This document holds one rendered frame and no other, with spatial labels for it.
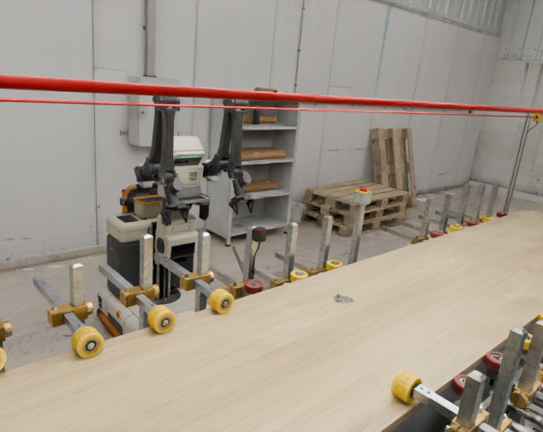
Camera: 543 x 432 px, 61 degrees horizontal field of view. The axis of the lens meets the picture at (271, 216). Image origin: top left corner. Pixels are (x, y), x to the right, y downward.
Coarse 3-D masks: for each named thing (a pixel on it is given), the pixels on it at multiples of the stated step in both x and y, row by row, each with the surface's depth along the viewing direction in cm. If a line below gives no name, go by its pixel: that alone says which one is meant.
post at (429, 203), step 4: (428, 200) 299; (432, 200) 298; (428, 204) 299; (432, 204) 300; (428, 208) 300; (432, 208) 301; (424, 212) 302; (428, 212) 300; (424, 216) 303; (428, 216) 301; (424, 220) 303; (428, 220) 303; (424, 224) 304; (428, 224) 304; (424, 228) 304; (420, 232) 307; (424, 232) 304; (424, 236) 305
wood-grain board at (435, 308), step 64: (384, 256) 246; (448, 256) 255; (512, 256) 265; (192, 320) 166; (256, 320) 170; (320, 320) 175; (384, 320) 179; (448, 320) 184; (512, 320) 189; (0, 384) 125; (64, 384) 128; (128, 384) 130; (192, 384) 132; (256, 384) 135; (320, 384) 138; (384, 384) 140; (448, 384) 146
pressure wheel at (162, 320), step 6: (162, 306) 158; (150, 312) 156; (156, 312) 155; (162, 312) 154; (168, 312) 155; (150, 318) 155; (156, 318) 153; (162, 318) 154; (168, 318) 156; (174, 318) 157; (150, 324) 155; (156, 324) 153; (162, 324) 155; (168, 324) 156; (174, 324) 158; (156, 330) 154; (162, 330) 155; (168, 330) 157
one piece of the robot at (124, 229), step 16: (128, 192) 301; (112, 224) 291; (128, 224) 286; (144, 224) 291; (112, 240) 294; (128, 240) 287; (112, 256) 297; (128, 256) 290; (192, 256) 322; (128, 272) 293; (160, 272) 304; (192, 272) 326; (112, 288) 304; (160, 288) 308
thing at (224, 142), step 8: (224, 104) 260; (240, 104) 254; (224, 112) 263; (224, 120) 264; (224, 128) 265; (224, 136) 266; (224, 144) 268; (224, 152) 270; (216, 160) 271; (216, 168) 272
